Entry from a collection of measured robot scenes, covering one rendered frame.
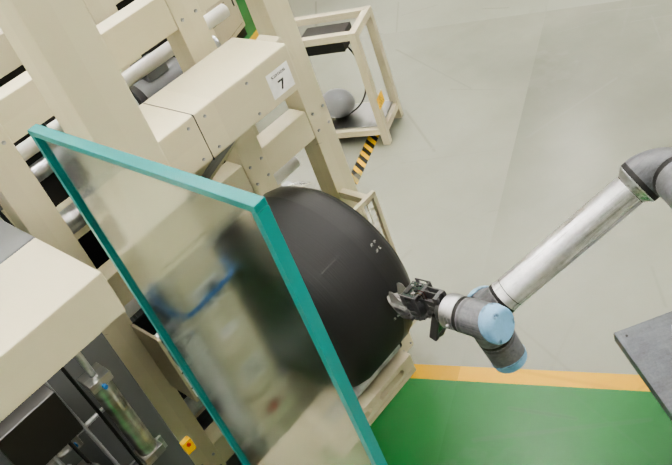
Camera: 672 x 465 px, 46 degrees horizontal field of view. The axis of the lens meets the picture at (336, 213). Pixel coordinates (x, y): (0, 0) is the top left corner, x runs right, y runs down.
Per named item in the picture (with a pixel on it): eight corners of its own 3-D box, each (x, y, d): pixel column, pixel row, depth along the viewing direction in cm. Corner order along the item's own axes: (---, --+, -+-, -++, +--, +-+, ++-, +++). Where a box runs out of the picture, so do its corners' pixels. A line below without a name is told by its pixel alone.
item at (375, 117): (390, 144, 503) (354, 33, 457) (306, 151, 528) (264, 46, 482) (403, 113, 527) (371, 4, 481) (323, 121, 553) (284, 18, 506)
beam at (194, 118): (153, 211, 208) (127, 165, 199) (103, 191, 225) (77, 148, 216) (304, 86, 237) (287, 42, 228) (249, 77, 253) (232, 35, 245)
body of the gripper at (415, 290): (413, 275, 204) (450, 285, 195) (424, 300, 208) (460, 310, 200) (396, 295, 201) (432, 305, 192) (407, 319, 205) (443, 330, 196)
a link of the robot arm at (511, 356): (519, 333, 203) (501, 305, 196) (536, 366, 193) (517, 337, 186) (486, 350, 204) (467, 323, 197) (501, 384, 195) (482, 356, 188)
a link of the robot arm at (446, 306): (478, 314, 197) (456, 341, 193) (462, 310, 201) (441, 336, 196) (467, 288, 193) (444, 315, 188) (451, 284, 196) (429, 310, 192)
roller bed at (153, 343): (197, 402, 253) (156, 340, 235) (170, 385, 262) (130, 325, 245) (239, 359, 262) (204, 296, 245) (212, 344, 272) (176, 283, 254)
